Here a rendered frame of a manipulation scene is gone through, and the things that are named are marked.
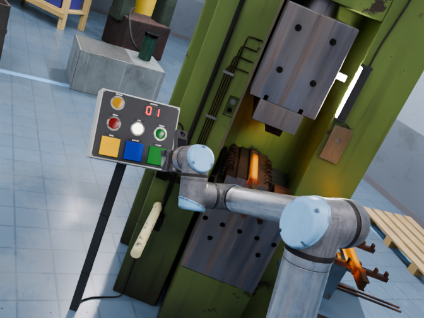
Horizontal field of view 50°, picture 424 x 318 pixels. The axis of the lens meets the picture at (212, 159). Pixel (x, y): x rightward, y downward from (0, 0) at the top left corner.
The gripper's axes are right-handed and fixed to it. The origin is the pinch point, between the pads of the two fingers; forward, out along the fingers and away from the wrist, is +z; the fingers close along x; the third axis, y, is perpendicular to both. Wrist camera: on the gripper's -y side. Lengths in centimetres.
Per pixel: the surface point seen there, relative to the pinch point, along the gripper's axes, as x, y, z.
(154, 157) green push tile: -0.8, 1.3, 10.2
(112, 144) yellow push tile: -19.1, -0.6, 10.2
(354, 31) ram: 56, -59, -34
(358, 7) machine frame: 62, -73, -28
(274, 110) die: 42, -27, -8
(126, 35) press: 86, -218, 524
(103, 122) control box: -24.3, -8.6, 10.9
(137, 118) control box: -10.7, -13.3, 10.9
